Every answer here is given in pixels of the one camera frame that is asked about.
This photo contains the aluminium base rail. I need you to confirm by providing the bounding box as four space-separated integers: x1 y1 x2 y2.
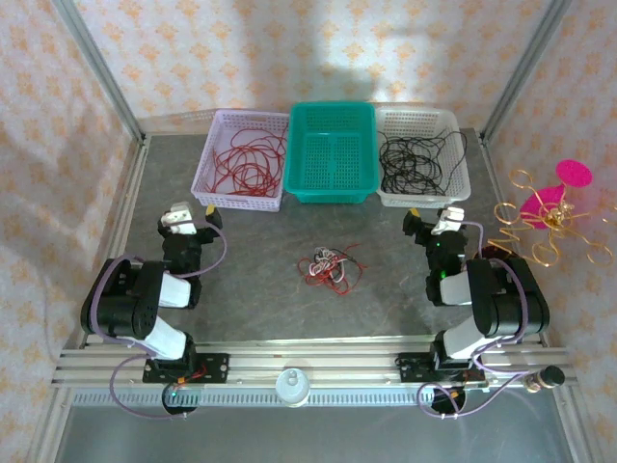
52 337 571 388

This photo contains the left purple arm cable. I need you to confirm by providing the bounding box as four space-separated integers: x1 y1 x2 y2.
91 224 228 421

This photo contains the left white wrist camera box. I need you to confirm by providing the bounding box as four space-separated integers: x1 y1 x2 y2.
158 201 198 236

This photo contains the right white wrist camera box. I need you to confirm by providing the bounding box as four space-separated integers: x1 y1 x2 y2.
430 205 467 236

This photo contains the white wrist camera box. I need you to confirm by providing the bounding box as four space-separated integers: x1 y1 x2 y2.
430 205 467 236
158 201 198 236

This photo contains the pink and gold wire ornament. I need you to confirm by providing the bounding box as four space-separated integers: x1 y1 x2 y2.
486 157 617 267

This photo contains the red cable pile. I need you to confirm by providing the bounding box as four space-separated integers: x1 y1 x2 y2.
211 125 289 195

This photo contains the aluminium frame post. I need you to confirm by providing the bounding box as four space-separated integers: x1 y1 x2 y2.
479 0 577 144
50 0 148 146

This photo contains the black cylindrical knob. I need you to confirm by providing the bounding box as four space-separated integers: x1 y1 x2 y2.
524 365 566 393

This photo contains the white plastic basket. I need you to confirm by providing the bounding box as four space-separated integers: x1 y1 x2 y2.
374 106 472 208

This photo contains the green plastic basket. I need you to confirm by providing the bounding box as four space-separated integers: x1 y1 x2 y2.
282 101 378 204

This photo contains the lavender plastic basket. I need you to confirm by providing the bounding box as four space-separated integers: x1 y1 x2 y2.
191 108 290 212

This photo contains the white round knob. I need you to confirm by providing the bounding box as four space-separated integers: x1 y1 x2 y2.
274 368 312 409

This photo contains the black cable pile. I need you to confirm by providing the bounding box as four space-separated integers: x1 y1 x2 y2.
378 128 469 197

